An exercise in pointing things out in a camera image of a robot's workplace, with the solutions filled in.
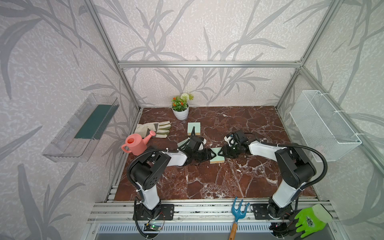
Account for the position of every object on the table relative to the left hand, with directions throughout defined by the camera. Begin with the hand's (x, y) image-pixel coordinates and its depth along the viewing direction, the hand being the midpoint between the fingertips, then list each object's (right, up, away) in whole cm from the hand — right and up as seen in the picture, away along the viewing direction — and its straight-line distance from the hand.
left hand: (214, 157), depth 90 cm
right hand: (+4, +1, +3) cm, 5 cm away
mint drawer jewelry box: (+2, -1, -1) cm, 3 cm away
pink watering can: (-46, +8, -3) cm, 47 cm away
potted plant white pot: (-22, +26, +18) cm, 39 cm away
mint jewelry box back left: (-16, +18, +21) cm, 32 cm away
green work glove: (+46, -26, -19) cm, 56 cm away
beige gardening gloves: (-37, +16, +17) cm, 43 cm away
